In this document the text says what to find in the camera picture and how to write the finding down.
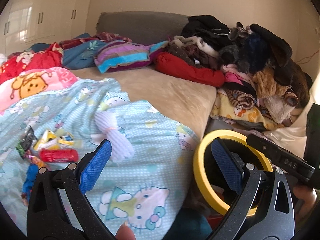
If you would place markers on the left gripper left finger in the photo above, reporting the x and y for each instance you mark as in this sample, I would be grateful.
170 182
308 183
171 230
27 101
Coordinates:
47 217

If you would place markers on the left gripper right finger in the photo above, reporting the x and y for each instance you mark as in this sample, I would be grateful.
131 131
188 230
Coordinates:
263 208

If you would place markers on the yellow snack wrapper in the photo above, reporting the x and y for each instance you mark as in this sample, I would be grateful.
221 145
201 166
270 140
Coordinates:
54 140

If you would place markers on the white foam net sleeve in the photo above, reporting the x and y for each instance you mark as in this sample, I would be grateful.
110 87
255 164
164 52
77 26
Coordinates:
107 124

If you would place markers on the purple orange snack wrapper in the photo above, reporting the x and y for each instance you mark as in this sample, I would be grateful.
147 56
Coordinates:
34 159

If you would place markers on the yellow rimmed trash bin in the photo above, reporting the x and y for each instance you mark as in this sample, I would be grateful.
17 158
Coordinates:
199 169

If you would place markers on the right hand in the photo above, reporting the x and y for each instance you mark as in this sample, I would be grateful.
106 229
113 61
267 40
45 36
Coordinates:
308 196

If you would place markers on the left hand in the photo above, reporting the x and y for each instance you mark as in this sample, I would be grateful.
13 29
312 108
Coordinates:
125 233

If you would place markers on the red cylindrical tube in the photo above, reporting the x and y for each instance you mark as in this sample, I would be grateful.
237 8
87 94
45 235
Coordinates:
59 156

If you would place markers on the dark green snack wrapper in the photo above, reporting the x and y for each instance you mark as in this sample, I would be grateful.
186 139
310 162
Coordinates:
26 141

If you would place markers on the pile of dark clothes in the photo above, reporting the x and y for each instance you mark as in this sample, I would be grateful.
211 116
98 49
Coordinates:
257 65

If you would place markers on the yellow cartoon blanket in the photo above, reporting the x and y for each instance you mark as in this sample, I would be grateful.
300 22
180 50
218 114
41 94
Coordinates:
223 108

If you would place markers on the light blue cartoon blanket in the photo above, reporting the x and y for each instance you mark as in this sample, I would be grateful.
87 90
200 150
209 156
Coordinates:
145 190

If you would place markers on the pink cartoon blanket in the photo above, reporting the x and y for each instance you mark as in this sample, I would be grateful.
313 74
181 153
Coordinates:
33 82

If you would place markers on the red floral quilt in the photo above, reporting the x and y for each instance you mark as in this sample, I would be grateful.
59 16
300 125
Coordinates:
29 60

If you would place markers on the blue leaf print quilt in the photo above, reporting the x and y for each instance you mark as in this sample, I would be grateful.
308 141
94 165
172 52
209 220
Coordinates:
79 53

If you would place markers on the beige bed sheet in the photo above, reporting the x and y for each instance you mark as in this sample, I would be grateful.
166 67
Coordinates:
187 102

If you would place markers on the purple striped pillow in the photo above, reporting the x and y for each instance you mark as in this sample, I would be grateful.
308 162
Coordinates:
121 55

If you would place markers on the white wardrobe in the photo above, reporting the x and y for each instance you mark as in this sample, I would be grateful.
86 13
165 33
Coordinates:
26 22

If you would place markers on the grey bed headboard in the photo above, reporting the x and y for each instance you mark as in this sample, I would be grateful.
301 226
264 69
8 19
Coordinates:
143 27

